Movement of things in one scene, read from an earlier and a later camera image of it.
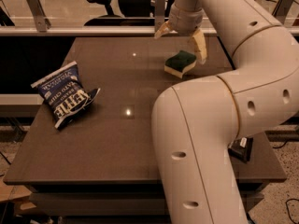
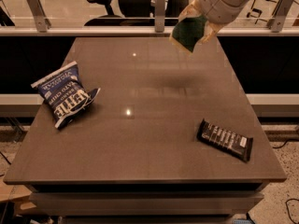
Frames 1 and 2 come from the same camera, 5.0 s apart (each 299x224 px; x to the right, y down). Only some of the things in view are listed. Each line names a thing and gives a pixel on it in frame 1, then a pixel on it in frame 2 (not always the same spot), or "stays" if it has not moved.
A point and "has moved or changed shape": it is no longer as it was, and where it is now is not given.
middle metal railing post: [160, 7] stays
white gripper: [186, 22] -> [207, 1]
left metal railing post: [41, 21] stays
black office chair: [135, 5] stays
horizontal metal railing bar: [95, 32] stays
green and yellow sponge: [179, 63] has moved or changed shape
